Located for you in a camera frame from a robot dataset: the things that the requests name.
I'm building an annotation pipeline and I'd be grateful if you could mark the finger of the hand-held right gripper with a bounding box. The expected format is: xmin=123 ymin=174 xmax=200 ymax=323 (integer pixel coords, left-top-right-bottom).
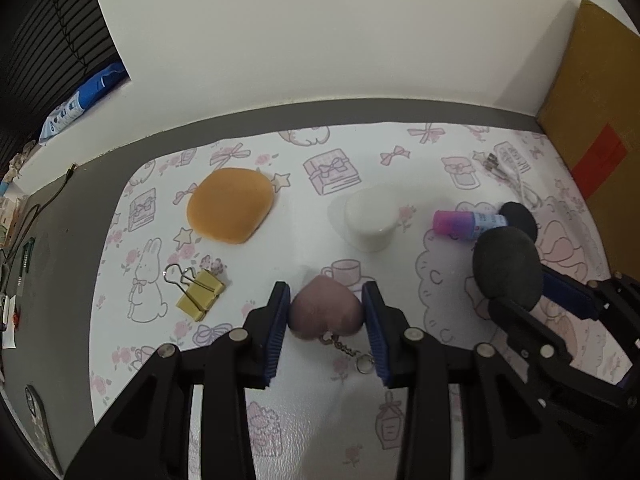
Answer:
xmin=489 ymin=299 xmax=573 ymax=367
xmin=540 ymin=264 xmax=640 ymax=333

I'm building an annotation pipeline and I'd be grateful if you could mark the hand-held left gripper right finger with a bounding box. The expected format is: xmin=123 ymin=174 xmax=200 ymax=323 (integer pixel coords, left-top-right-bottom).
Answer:
xmin=361 ymin=281 xmax=621 ymax=480

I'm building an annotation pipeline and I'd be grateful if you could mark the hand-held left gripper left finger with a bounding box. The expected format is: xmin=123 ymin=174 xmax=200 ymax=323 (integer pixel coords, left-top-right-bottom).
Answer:
xmin=64 ymin=281 xmax=292 ymax=480

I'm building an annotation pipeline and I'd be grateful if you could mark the purple heart keychain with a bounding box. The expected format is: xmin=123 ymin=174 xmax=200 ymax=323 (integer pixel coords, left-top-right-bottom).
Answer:
xmin=289 ymin=276 xmax=375 ymax=376

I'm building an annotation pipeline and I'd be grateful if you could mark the white charging cable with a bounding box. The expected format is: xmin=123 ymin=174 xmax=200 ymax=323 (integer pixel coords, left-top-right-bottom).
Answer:
xmin=472 ymin=142 xmax=543 ymax=208

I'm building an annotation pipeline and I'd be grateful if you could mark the pink and blue small bottle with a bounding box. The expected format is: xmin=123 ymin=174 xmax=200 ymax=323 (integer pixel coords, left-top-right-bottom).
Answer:
xmin=432 ymin=209 xmax=507 ymax=242

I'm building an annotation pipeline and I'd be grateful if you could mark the brown cardboard box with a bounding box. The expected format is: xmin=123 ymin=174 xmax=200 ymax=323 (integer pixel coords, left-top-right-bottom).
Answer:
xmin=536 ymin=0 xmax=640 ymax=281

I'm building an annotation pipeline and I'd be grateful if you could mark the yellow binder clip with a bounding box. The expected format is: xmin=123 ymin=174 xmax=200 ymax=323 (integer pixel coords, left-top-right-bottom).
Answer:
xmin=162 ymin=263 xmax=226 ymax=322

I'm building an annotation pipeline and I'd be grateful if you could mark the small black round puff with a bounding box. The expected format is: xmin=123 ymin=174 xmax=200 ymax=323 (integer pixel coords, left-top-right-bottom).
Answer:
xmin=500 ymin=201 xmax=539 ymax=238

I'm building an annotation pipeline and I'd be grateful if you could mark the white printed table mat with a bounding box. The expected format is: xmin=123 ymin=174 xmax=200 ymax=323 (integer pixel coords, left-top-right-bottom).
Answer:
xmin=90 ymin=119 xmax=640 ymax=480

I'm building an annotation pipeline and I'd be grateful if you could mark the orange cosmetic sponge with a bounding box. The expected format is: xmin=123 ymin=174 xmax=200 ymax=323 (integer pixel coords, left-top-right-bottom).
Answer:
xmin=186 ymin=167 xmax=275 ymax=246

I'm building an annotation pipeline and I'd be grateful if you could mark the green and black tool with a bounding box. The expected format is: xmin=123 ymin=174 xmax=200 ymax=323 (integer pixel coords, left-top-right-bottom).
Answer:
xmin=17 ymin=237 xmax=36 ymax=287

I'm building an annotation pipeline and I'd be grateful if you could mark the blue and white packet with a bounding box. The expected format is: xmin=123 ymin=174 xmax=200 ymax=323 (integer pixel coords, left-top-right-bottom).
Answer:
xmin=39 ymin=62 xmax=126 ymax=145

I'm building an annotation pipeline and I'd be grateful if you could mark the black cable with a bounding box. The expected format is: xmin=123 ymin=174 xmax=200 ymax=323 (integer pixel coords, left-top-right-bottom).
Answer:
xmin=9 ymin=162 xmax=78 ymax=271

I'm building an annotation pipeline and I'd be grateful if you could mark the black wire rack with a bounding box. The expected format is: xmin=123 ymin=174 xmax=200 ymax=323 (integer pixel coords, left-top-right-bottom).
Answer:
xmin=0 ymin=0 xmax=132 ymax=161

